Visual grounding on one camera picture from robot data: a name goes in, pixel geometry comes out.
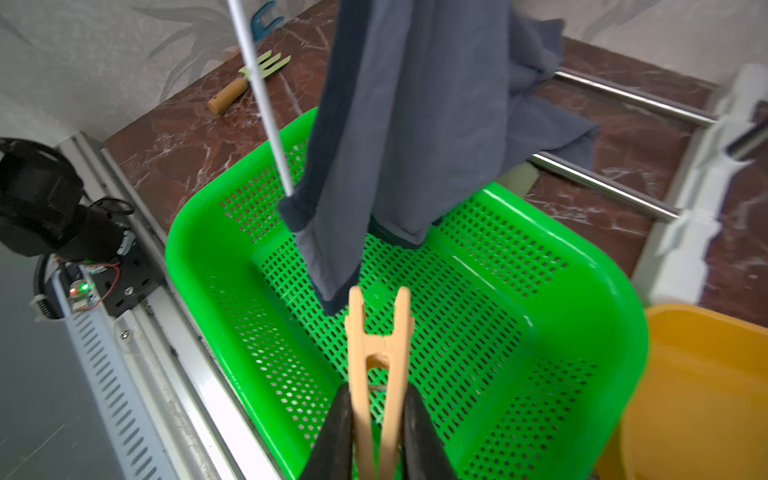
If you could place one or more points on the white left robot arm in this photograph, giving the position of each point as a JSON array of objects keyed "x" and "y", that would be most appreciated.
[{"x": 43, "y": 216}]

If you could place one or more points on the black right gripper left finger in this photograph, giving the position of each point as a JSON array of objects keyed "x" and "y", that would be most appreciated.
[{"x": 331, "y": 457}]

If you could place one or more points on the green perforated plastic basket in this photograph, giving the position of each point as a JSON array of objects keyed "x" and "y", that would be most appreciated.
[{"x": 529, "y": 341}]

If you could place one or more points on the clothes rack with steel bars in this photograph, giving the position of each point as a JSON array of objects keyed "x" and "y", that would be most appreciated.
[{"x": 672, "y": 266}]

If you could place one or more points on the green garden hand fork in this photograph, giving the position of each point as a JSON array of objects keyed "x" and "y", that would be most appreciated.
[{"x": 269, "y": 64}]

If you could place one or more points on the white wire hanger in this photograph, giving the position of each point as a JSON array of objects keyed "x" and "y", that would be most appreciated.
[{"x": 249, "y": 54}]

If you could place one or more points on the blue garden hand rake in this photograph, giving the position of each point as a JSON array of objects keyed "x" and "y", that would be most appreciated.
[{"x": 264, "y": 21}]

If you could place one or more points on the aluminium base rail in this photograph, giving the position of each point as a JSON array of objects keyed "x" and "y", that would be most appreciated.
[{"x": 168, "y": 411}]

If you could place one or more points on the yellow plastic bin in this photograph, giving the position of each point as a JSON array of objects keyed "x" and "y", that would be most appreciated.
[{"x": 700, "y": 410}]

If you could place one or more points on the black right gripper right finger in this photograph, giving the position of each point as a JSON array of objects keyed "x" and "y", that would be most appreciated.
[{"x": 422, "y": 451}]

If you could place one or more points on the blue-grey tank top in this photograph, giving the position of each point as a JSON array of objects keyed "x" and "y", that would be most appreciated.
[{"x": 424, "y": 103}]

